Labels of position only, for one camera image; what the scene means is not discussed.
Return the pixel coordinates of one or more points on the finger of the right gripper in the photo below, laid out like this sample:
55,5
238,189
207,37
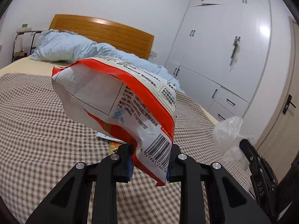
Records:
257,167

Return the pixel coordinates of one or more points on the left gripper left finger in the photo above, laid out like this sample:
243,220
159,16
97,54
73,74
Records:
69,200

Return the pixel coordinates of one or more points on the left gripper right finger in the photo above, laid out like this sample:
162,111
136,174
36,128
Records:
210,190

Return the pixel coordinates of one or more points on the small gold foil packet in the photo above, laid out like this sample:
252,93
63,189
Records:
113,147

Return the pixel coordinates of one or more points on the silver green printed pouch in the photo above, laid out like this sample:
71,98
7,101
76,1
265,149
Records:
103,136

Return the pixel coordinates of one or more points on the clear plastic bag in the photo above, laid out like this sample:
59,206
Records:
226,136

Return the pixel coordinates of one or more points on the red white snack wrapper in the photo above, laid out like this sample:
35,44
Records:
124,101

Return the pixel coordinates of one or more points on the beige room door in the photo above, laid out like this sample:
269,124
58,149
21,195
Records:
278,143

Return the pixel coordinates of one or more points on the brown checkered bedspread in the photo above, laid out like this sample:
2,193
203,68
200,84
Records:
39,145

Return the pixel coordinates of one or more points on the white built-in wardrobe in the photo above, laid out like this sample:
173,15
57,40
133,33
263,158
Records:
201,54

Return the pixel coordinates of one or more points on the bag hanging on wardrobe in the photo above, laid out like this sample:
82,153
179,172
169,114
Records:
236,50

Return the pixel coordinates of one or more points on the light blue duvet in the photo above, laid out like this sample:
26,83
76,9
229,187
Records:
54,46

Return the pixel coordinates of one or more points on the black metal side rack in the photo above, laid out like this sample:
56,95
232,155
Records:
24,42

